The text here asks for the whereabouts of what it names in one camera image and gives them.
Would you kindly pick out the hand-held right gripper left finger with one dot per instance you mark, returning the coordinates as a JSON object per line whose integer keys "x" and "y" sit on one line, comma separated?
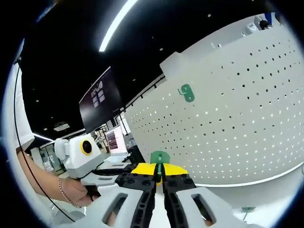
{"x": 114, "y": 209}

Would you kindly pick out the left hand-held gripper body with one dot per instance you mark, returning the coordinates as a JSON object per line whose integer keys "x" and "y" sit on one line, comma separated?
{"x": 78, "y": 161}

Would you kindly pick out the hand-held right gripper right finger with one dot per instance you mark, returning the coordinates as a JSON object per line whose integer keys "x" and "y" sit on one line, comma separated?
{"x": 190, "y": 209}

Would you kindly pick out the green hook assembly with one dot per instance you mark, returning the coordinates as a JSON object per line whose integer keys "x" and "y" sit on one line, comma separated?
{"x": 187, "y": 93}
{"x": 160, "y": 156}
{"x": 247, "y": 209}

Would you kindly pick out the white perforated mounting plate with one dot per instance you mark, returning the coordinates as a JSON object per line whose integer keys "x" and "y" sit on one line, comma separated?
{"x": 225, "y": 130}

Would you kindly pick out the person's left hand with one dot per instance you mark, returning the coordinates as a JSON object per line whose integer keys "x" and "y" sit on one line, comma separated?
{"x": 76, "y": 192}

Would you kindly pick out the person's white shirt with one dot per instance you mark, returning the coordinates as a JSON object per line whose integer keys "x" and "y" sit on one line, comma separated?
{"x": 22, "y": 123}

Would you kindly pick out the ceiling light strip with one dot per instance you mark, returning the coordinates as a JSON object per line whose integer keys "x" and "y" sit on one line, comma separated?
{"x": 116, "y": 26}

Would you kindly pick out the large dark wall display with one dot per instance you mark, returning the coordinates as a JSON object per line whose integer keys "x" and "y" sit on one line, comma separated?
{"x": 102, "y": 102}

